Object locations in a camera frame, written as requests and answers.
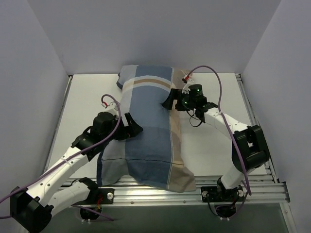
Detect blue striped pillowcase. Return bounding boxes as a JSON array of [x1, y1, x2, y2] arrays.
[[97, 65, 196, 193]]

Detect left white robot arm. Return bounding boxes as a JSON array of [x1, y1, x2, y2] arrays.
[[10, 111, 143, 233]]

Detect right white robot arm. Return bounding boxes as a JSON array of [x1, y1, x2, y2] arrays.
[[162, 84, 270, 200]]

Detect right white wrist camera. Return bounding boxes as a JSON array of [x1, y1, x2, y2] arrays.
[[182, 75, 196, 92]]

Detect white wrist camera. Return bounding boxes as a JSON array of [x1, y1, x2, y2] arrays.
[[182, 75, 196, 92], [102, 102, 119, 117]]

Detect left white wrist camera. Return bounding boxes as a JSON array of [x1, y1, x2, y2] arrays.
[[102, 102, 119, 117]]

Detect black short cable loop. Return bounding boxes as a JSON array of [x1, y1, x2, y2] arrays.
[[186, 109, 204, 128]]

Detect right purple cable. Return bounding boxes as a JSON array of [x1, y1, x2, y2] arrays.
[[182, 65, 253, 216]]

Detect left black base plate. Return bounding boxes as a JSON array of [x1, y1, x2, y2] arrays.
[[69, 188, 114, 205]]

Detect aluminium mounting rail frame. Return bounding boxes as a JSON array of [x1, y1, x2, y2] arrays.
[[46, 74, 296, 233]]

